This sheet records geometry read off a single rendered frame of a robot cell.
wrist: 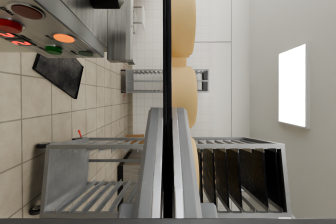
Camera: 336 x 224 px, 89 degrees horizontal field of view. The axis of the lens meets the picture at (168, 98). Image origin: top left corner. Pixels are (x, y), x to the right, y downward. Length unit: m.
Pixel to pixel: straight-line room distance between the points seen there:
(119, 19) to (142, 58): 3.92
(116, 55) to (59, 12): 0.19
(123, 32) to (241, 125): 4.35
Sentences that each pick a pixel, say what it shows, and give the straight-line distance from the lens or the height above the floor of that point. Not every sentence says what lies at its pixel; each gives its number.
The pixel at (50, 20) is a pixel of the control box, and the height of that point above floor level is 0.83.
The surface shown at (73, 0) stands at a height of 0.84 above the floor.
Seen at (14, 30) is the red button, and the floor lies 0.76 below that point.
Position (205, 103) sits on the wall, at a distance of 4.35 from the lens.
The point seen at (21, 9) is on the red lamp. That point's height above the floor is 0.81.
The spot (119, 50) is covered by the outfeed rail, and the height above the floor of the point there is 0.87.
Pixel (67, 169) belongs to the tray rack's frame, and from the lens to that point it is 1.76.
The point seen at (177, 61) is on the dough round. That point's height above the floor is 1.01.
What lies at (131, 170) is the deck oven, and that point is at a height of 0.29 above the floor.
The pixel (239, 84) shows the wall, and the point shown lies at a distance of 4.61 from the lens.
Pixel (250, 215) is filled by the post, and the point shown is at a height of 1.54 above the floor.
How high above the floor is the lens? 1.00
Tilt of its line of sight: level
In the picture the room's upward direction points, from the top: 90 degrees clockwise
